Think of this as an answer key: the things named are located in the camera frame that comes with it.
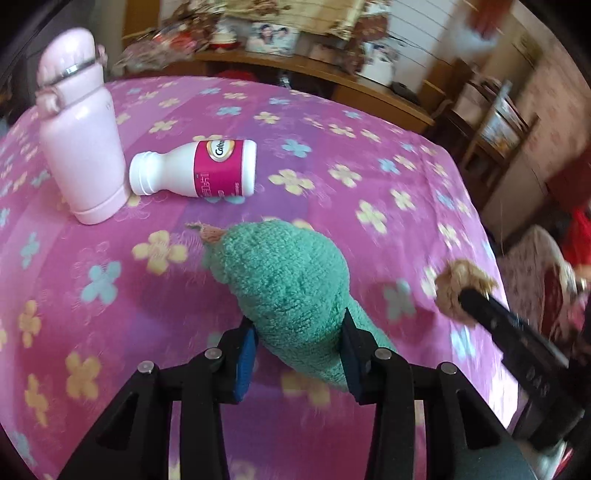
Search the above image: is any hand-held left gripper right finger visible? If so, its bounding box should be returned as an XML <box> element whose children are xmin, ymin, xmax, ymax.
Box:
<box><xmin>342</xmin><ymin>308</ymin><xmax>539</xmax><ymax>480</ymax></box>

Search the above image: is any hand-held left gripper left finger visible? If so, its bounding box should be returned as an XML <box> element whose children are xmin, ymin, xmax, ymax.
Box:
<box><xmin>58</xmin><ymin>318</ymin><xmax>259</xmax><ymax>480</ymax></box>

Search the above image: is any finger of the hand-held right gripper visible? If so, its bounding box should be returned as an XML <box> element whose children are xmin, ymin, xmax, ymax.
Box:
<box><xmin>458</xmin><ymin>287</ymin><xmax>574</xmax><ymax>371</ymax></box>

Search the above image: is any tan fuzzy toy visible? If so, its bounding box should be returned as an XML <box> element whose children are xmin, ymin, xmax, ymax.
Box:
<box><xmin>435</xmin><ymin>260</ymin><xmax>499</xmax><ymax>329</ymax></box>

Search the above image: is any green knitted plush toy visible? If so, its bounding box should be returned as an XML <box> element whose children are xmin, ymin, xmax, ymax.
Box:
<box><xmin>185</xmin><ymin>219</ymin><xmax>398</xmax><ymax>394</ymax></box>

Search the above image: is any floral covered armchair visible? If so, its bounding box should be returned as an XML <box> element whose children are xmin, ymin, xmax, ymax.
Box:
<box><xmin>501</xmin><ymin>225</ymin><xmax>591</xmax><ymax>370</ymax></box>

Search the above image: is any red plastic bag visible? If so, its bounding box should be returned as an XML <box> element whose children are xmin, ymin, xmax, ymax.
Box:
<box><xmin>562</xmin><ymin>207</ymin><xmax>591</xmax><ymax>269</ymax></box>

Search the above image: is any pink floral bed sheet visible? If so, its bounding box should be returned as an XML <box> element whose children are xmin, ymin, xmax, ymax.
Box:
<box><xmin>0</xmin><ymin>74</ymin><xmax>513</xmax><ymax>480</ymax></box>

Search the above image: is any wooden shelf rack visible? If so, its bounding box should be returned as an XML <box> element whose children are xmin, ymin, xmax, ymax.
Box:
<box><xmin>434</xmin><ymin>59</ymin><xmax>542</xmax><ymax>186</ymax></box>

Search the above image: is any white bottle with red label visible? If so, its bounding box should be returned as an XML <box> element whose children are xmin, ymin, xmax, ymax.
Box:
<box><xmin>128</xmin><ymin>138</ymin><xmax>258</xmax><ymax>199</ymax></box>

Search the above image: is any black flat case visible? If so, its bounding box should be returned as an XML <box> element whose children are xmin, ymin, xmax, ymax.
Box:
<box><xmin>390</xmin><ymin>82</ymin><xmax>422</xmax><ymax>100</ymax></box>

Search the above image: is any pink water bottle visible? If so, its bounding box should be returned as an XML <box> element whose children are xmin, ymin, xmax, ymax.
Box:
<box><xmin>36</xmin><ymin>28</ymin><xmax>127</xmax><ymax>225</ymax></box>

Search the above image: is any wooden headboard shelf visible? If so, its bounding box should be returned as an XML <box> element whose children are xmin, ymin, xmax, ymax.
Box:
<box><xmin>194</xmin><ymin>50</ymin><xmax>435</xmax><ymax>134</ymax></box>

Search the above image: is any white wedding photo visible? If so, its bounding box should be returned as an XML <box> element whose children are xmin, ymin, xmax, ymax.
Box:
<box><xmin>360</xmin><ymin>46</ymin><xmax>399</xmax><ymax>86</ymax></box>

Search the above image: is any framed couple photo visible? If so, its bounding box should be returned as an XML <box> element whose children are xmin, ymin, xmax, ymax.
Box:
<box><xmin>245</xmin><ymin>21</ymin><xmax>297</xmax><ymax>57</ymax></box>

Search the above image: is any pile of plastic bags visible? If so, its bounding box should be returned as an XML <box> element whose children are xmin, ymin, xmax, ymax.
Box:
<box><xmin>115</xmin><ymin>23</ymin><xmax>246</xmax><ymax>71</ymax></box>

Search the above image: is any dark red floral cloth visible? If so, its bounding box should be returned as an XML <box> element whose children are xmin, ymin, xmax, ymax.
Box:
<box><xmin>342</xmin><ymin>9</ymin><xmax>399</xmax><ymax>61</ymax></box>

